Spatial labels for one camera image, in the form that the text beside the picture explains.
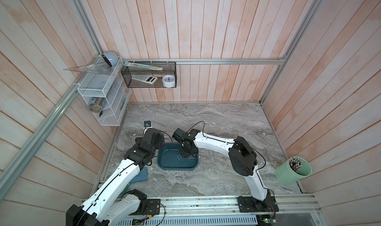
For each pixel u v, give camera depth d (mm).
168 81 933
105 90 693
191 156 902
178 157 900
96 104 761
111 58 825
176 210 730
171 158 899
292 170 710
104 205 400
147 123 673
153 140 591
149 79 979
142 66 906
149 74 1014
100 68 858
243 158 523
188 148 669
